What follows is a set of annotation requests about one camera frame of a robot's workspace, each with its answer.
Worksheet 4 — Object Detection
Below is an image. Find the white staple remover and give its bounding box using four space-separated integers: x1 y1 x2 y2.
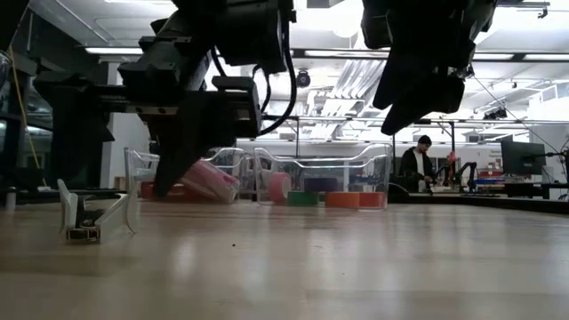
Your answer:
56 178 141 244

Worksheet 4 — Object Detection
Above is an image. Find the black metal stand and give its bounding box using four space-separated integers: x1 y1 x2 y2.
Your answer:
261 114 300 161
417 118 457 161

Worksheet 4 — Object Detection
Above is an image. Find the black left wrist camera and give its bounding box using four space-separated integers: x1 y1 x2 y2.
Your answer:
215 0 297 75

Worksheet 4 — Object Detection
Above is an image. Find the pink tape roll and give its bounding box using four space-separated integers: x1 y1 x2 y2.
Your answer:
268 172 293 205

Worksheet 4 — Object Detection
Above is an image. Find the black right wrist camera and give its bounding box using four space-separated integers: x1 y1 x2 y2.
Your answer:
362 0 395 50

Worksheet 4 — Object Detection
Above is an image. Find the pink stapler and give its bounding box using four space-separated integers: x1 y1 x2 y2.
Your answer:
180 158 241 204

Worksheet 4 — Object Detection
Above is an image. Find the green tape roll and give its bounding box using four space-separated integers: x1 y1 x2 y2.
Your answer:
286 190 319 207

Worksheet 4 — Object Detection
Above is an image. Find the orange tape roll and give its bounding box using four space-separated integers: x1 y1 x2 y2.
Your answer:
325 191 361 209

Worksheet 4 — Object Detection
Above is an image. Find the black desk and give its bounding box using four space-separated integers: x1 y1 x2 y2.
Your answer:
0 188 130 206

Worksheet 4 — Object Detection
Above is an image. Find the yellow hanging cable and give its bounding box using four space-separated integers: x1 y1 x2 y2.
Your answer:
8 44 48 188

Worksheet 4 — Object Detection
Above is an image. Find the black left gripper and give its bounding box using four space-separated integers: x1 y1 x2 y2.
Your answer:
33 0 264 199

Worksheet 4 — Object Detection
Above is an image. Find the black computer monitor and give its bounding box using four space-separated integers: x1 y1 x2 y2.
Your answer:
501 140 547 177

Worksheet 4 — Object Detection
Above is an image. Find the ceiling light tube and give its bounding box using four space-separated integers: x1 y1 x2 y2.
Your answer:
473 52 515 61
84 46 143 56
524 52 569 61
304 49 389 59

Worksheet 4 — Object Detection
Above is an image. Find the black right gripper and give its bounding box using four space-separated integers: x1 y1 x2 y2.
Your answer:
372 0 498 137

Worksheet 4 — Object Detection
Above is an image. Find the clear plastic bin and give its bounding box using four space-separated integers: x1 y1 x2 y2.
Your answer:
252 142 393 211
124 146 257 204

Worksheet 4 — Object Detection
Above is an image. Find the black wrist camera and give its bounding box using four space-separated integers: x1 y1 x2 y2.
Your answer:
362 0 395 50
215 0 297 75

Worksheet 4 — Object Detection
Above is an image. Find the person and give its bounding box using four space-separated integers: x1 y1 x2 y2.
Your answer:
397 134 439 193

